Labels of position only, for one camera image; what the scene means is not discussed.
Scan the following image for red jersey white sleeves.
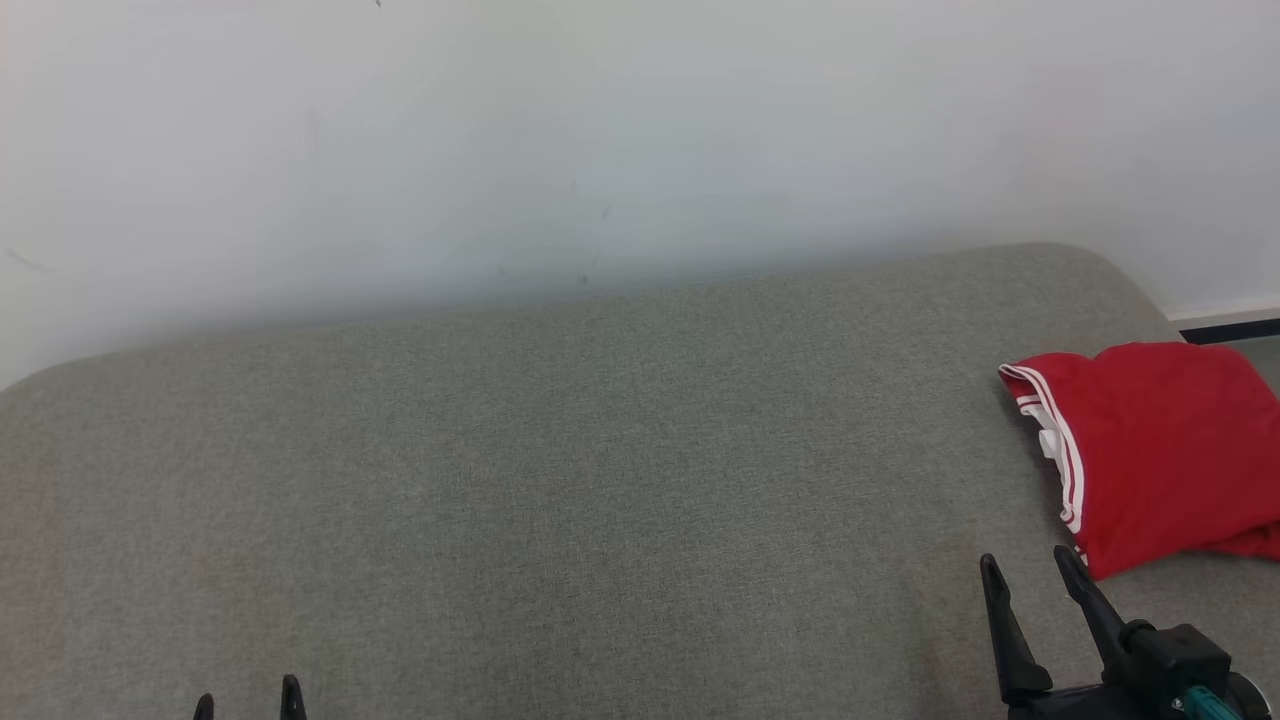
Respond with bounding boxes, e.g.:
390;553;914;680
998;341;1280;582

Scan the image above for white wall baseboard black strip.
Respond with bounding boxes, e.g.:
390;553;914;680
1163;303;1280;347

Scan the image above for grey fabric sofa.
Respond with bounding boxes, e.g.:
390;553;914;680
0;241;1280;720

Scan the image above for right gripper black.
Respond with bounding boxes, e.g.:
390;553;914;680
979;545;1186;720

